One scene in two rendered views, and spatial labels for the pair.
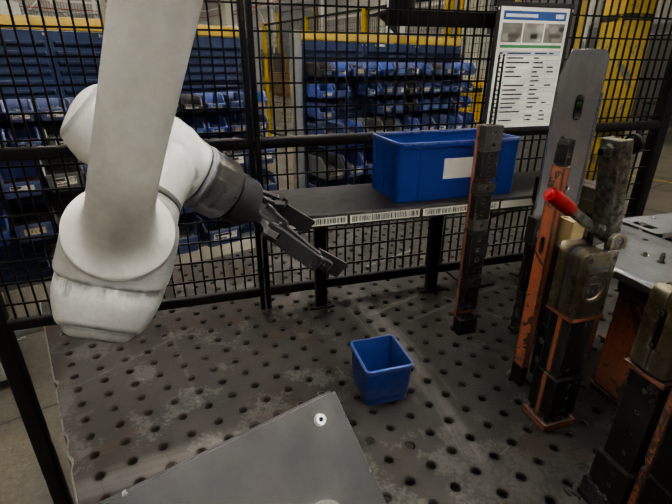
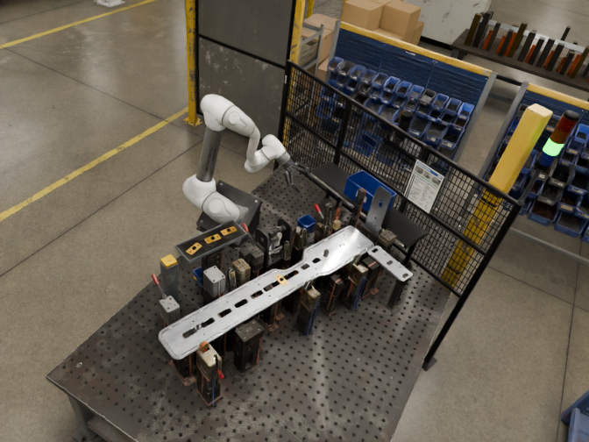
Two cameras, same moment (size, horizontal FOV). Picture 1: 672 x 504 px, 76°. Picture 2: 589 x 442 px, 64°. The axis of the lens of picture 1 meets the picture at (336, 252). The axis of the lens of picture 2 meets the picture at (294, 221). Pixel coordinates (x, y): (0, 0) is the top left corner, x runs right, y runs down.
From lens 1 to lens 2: 2.80 m
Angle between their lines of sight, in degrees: 52
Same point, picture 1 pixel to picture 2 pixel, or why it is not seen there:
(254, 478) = (244, 198)
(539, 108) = (425, 203)
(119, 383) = (277, 183)
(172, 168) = (270, 153)
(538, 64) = (428, 188)
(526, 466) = not seen: hidden behind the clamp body
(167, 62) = (251, 149)
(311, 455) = (251, 203)
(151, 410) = (273, 193)
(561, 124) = (375, 204)
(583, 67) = (382, 193)
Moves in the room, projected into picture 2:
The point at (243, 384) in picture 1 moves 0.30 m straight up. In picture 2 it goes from (290, 204) to (295, 172)
